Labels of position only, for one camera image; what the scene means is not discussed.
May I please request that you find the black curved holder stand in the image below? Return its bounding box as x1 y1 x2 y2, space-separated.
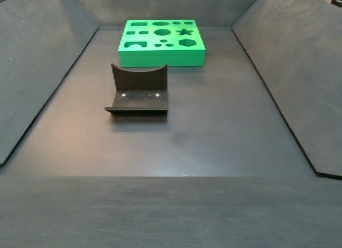
106 64 168 114

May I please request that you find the green shape sorter block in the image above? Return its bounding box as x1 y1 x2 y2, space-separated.
118 19 206 67

